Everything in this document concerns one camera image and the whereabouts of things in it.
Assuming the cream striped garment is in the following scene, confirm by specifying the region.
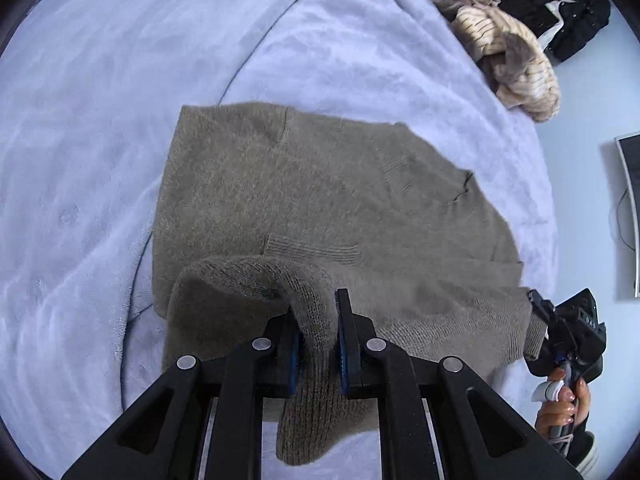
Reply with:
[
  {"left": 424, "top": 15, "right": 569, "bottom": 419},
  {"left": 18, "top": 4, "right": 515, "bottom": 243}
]
[{"left": 451, "top": 4, "right": 562, "bottom": 124}]

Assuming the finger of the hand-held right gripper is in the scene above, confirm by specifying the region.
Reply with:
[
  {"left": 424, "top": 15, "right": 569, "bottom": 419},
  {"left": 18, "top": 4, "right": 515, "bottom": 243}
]
[
  {"left": 524, "top": 346, "right": 552, "bottom": 377},
  {"left": 526, "top": 288, "right": 557, "bottom": 323}
]

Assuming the curved monitor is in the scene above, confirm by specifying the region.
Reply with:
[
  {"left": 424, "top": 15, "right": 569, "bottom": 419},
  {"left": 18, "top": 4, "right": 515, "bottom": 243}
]
[{"left": 614, "top": 131, "right": 640, "bottom": 300}]

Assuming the brown knit sweater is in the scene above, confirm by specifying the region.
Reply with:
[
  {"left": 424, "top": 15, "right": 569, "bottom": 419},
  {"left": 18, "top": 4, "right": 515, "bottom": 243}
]
[{"left": 150, "top": 101, "right": 550, "bottom": 466}]

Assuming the lilac fleece blanket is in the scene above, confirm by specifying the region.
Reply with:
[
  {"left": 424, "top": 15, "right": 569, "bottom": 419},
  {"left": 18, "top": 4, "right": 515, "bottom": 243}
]
[{"left": 0, "top": 0, "right": 561, "bottom": 480}]

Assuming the black clothing pile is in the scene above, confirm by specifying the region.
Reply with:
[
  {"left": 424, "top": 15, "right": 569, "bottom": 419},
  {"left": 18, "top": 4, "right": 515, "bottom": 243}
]
[{"left": 496, "top": 0, "right": 612, "bottom": 63}]

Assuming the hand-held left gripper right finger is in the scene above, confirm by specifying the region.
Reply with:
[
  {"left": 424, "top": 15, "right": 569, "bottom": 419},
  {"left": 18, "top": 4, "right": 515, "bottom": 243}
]
[{"left": 334, "top": 288, "right": 583, "bottom": 480}]

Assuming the black monitor cable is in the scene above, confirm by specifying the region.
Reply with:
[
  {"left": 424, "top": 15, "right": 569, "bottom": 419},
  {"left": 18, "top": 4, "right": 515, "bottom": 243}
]
[{"left": 614, "top": 187, "right": 636, "bottom": 251}]

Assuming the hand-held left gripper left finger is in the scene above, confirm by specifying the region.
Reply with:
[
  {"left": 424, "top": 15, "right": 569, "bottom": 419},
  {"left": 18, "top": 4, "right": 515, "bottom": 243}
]
[{"left": 62, "top": 306, "right": 306, "bottom": 480}]

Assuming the person's right hand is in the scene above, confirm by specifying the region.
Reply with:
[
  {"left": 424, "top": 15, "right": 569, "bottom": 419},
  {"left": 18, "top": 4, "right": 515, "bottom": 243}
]
[{"left": 534, "top": 366, "right": 593, "bottom": 442}]

